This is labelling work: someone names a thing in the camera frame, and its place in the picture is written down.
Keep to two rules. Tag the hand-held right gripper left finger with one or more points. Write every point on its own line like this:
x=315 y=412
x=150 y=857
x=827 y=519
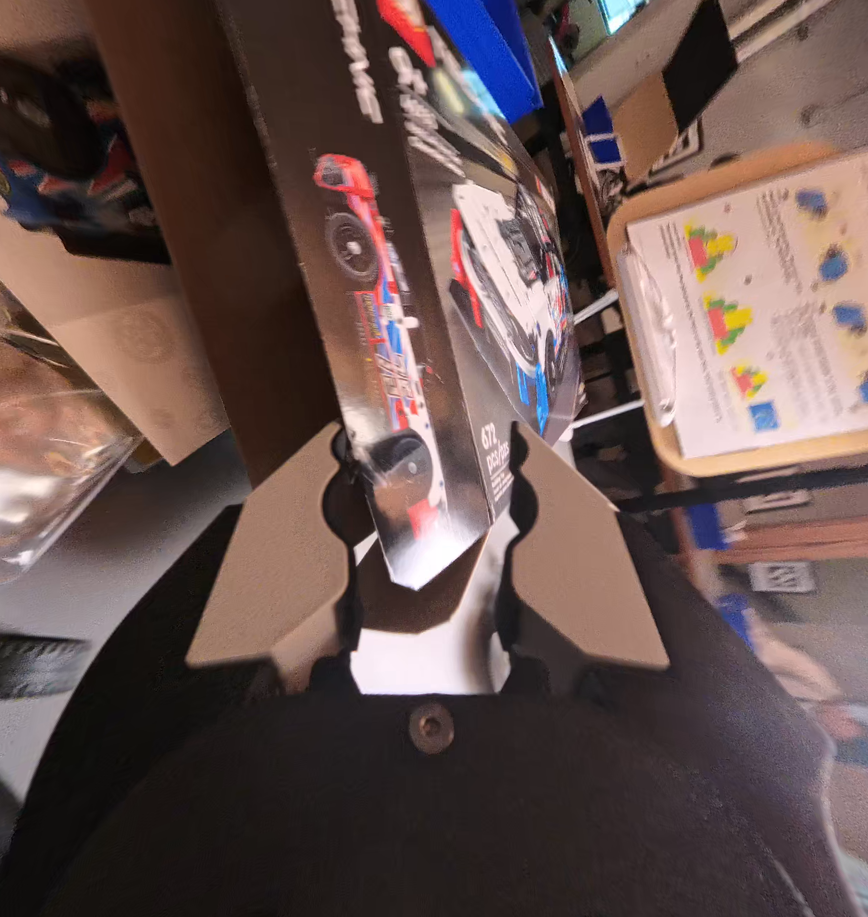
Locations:
x=276 y=573

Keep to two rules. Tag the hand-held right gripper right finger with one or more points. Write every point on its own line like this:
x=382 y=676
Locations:
x=584 y=573

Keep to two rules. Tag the lego set box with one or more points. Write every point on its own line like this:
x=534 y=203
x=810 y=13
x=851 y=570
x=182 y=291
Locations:
x=376 y=251

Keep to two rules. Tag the wooden clipboard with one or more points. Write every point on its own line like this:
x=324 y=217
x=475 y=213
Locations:
x=692 y=444

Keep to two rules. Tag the clear plastic bag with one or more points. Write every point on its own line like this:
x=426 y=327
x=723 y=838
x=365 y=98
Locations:
x=39 y=458

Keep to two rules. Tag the black rubber tyre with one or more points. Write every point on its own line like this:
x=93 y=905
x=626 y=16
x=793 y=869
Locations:
x=25 y=666

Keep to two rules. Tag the printed paper sheet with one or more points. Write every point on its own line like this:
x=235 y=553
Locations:
x=778 y=322

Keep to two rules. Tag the black panel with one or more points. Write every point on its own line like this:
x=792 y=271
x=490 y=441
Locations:
x=699 y=64

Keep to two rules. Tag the blue plastic bin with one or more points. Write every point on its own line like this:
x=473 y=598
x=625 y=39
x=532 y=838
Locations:
x=484 y=50

